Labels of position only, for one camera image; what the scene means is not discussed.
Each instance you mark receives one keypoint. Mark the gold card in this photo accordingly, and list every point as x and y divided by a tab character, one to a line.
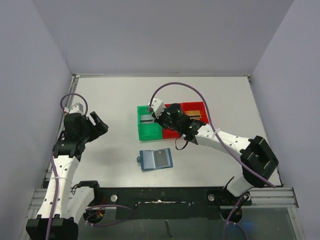
194	114

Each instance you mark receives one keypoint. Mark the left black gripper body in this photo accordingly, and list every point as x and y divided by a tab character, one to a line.
92	125

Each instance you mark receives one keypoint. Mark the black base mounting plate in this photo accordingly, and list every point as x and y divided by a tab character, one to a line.
165	203

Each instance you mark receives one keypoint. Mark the red plastic bin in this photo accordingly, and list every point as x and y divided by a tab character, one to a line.
199	105
169	134

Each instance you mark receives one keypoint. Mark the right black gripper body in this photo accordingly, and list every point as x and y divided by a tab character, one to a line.
158	119

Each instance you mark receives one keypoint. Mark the aluminium frame rail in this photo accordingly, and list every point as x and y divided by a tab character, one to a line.
281	197

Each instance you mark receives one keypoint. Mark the silver VIP card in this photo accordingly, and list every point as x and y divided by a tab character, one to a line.
146	119

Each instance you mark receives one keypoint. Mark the dark grey card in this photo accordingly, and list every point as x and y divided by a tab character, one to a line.
161	158

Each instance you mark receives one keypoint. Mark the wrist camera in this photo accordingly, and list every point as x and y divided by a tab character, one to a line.
156	107
76	108

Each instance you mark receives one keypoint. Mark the blue leather card holder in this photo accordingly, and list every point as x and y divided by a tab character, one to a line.
151	160

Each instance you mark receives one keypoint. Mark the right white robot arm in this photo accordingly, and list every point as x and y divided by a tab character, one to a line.
257	160

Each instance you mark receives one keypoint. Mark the green plastic bin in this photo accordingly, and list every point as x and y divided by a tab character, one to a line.
147	132

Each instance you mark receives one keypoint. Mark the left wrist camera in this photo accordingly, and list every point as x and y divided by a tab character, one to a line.
76	108

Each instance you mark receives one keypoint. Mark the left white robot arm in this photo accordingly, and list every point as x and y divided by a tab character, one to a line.
59	214

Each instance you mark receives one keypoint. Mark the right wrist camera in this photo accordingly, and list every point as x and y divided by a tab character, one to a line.
156	107

